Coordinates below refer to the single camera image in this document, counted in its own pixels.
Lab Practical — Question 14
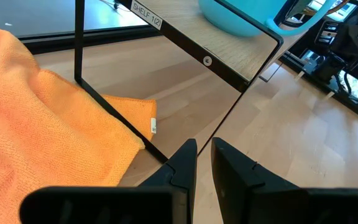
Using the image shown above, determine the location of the black floor cable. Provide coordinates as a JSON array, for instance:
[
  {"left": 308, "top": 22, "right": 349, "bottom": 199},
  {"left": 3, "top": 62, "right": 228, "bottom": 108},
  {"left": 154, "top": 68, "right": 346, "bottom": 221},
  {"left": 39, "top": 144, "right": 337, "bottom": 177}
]
[{"left": 99, "top": 0, "right": 120, "bottom": 10}]

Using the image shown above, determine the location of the orange microfibre cloth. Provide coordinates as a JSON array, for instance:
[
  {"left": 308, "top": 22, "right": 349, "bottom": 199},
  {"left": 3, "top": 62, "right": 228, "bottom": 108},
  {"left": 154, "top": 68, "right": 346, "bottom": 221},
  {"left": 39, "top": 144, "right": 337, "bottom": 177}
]
[{"left": 0, "top": 28, "right": 158, "bottom": 224}]

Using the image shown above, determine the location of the wooden shelf with black legs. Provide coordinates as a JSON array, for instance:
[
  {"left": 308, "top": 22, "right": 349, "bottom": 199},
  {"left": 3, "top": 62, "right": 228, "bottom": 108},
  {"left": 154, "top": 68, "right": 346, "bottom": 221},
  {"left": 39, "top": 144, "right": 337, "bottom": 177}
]
[{"left": 74, "top": 0, "right": 285, "bottom": 165}]

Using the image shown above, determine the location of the black table edge rail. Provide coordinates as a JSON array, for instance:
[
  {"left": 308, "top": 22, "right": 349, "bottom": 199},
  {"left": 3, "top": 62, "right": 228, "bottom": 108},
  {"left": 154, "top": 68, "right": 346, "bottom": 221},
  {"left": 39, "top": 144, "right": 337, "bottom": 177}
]
[{"left": 19, "top": 25, "right": 158, "bottom": 56}]

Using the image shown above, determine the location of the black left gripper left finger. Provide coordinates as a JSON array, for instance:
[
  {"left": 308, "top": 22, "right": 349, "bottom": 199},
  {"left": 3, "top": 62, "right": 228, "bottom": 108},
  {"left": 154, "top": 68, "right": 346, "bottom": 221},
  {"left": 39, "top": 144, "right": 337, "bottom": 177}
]
[{"left": 19, "top": 138, "right": 198, "bottom": 224}]

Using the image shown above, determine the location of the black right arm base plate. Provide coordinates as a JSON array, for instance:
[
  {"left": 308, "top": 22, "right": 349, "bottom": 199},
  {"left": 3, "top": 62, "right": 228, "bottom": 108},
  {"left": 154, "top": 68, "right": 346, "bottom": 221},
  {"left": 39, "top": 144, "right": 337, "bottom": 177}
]
[{"left": 300, "top": 49, "right": 358, "bottom": 103}]

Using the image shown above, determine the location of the white shelf label sticker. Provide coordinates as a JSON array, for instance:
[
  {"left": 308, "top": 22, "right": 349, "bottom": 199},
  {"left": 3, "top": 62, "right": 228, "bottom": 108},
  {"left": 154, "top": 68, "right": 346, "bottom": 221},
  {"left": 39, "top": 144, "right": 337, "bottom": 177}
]
[{"left": 130, "top": 0, "right": 163, "bottom": 31}]

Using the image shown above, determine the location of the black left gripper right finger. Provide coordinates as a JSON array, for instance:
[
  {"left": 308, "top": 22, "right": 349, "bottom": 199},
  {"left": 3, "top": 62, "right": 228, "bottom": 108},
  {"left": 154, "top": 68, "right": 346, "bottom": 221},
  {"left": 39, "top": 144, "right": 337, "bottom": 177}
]
[{"left": 211, "top": 137, "right": 358, "bottom": 224}]

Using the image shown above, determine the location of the small blue mug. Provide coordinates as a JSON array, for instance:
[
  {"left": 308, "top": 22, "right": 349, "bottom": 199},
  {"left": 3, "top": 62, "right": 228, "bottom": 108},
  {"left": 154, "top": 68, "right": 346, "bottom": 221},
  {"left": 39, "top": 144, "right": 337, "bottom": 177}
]
[{"left": 197, "top": 0, "right": 337, "bottom": 38}]

